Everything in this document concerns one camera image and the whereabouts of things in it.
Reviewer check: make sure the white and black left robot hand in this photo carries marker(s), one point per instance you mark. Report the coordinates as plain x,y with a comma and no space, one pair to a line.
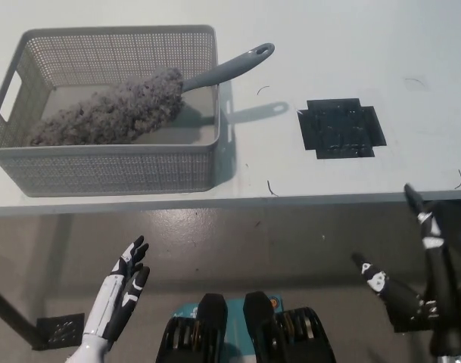
113,298

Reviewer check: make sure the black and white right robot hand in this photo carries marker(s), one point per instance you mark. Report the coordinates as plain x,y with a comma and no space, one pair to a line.
442,295

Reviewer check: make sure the grey fluffy duster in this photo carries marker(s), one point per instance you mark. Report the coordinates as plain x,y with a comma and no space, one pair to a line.
109,109

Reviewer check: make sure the black and teal robot torso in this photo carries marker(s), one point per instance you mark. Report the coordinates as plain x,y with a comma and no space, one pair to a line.
211,332

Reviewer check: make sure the black tape patch on desk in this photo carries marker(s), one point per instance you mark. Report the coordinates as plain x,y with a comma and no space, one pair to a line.
340,128

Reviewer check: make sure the black tape patch on floor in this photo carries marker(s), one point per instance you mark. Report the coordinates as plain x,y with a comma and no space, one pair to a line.
404,321
60,331

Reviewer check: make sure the grey perforated plastic basket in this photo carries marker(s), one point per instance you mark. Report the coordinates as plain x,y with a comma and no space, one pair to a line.
101,170

